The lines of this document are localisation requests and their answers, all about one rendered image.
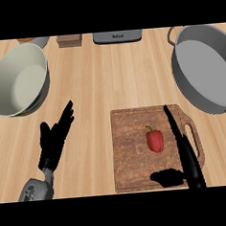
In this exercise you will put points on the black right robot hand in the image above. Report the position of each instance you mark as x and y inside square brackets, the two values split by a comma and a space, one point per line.
[187, 157]

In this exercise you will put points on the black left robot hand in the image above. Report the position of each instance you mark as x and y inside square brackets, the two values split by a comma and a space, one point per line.
[54, 140]

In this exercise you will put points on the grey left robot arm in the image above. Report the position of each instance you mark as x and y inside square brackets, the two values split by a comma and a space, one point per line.
[37, 188]

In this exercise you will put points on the red bell pepper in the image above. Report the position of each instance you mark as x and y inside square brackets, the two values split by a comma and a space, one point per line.
[155, 140]

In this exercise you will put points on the brown wooden cutting board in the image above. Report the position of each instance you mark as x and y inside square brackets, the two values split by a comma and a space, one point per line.
[137, 151]

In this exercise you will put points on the grey metal pot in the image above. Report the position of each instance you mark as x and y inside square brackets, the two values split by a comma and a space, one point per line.
[204, 69]

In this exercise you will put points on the pale green bowl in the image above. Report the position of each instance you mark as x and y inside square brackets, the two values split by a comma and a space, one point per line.
[19, 81]

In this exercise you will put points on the small grey bowl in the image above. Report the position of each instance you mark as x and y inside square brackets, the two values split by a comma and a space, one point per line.
[35, 41]

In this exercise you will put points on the brown wooden block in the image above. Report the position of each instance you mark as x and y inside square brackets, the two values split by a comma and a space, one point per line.
[69, 40]

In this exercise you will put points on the dark grey flat appliance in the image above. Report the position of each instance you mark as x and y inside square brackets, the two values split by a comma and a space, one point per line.
[117, 36]

